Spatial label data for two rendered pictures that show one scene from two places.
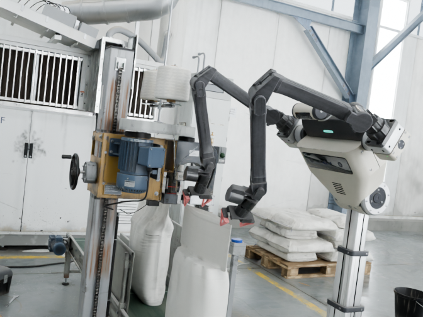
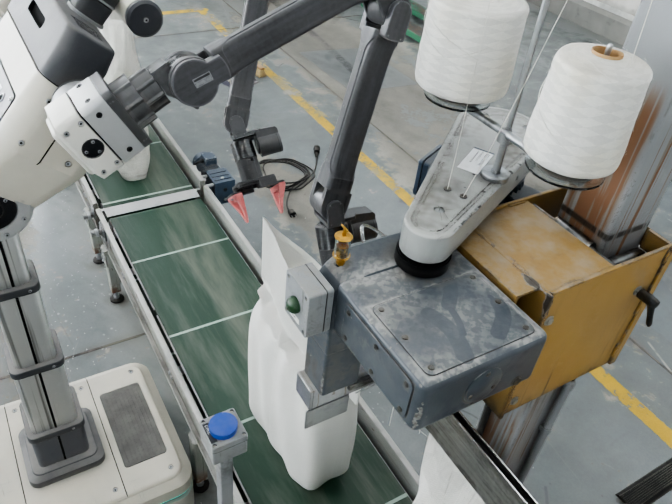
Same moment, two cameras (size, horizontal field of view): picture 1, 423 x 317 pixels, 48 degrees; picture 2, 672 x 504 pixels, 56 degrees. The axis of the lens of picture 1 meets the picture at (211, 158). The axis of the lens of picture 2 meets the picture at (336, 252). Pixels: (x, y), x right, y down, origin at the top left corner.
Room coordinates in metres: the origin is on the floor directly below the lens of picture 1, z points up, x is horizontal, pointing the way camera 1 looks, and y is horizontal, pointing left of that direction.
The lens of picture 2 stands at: (3.29, -0.11, 1.98)
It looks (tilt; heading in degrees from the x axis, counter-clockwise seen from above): 39 degrees down; 172
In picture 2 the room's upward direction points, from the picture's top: 7 degrees clockwise
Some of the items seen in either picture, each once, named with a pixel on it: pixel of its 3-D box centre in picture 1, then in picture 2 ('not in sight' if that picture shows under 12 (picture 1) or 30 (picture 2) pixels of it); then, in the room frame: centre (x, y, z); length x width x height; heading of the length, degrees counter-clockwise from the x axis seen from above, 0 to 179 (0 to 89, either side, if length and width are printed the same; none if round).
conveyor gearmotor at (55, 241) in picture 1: (60, 244); not in sight; (3.82, 1.15, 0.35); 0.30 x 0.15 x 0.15; 26
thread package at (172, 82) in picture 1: (172, 83); (469, 42); (2.26, 0.22, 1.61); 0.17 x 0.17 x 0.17
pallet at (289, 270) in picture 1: (307, 259); not in sight; (5.44, -1.24, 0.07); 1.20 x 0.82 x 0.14; 118
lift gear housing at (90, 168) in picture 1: (89, 172); not in sight; (2.31, 0.59, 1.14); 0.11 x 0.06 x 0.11; 26
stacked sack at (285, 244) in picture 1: (300, 243); not in sight; (5.11, -1.08, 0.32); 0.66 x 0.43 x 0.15; 118
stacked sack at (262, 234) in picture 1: (279, 234); not in sight; (5.47, -0.90, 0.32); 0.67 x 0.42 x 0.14; 120
